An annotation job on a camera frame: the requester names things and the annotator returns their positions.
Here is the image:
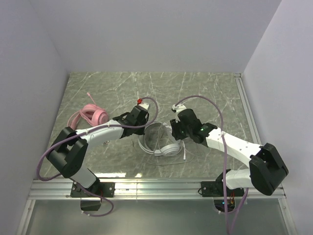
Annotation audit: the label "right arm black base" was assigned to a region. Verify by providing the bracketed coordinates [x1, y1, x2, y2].
[198, 181, 244, 212]

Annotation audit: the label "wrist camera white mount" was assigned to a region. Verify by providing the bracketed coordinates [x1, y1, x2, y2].
[137, 98, 150, 112]
[172, 104, 187, 123]

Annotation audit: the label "aluminium front rail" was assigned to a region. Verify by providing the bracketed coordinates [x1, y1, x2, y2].
[28, 178, 287, 200]

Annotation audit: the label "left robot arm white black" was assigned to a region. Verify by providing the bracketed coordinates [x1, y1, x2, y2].
[46, 103, 149, 188]

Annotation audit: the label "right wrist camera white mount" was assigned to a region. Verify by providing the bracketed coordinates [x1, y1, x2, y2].
[172, 104, 187, 123]

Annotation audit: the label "white headphones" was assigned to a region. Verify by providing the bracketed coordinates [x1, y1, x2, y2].
[138, 122, 187, 162]

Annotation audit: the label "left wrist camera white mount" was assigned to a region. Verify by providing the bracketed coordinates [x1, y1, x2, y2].
[137, 98, 150, 112]

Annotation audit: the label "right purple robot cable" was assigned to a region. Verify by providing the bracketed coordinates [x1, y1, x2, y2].
[176, 95, 249, 235]

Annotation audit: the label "aluminium right side rail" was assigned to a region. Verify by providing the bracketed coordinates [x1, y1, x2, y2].
[234, 73, 262, 145]

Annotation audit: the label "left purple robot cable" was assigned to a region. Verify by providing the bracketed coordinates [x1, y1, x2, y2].
[36, 96, 159, 217]

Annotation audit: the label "pink headphones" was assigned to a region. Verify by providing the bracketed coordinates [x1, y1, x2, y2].
[67, 93, 109, 130]

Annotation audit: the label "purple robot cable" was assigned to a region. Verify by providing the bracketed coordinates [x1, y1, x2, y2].
[176, 95, 249, 235]
[36, 96, 159, 217]

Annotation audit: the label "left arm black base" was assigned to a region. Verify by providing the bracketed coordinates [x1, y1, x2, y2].
[70, 181, 115, 212]

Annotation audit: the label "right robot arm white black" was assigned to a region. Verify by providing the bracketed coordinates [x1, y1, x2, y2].
[170, 105, 289, 196]

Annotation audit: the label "aluminium rail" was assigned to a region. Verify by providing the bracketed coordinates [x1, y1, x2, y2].
[28, 178, 287, 200]
[234, 73, 262, 145]

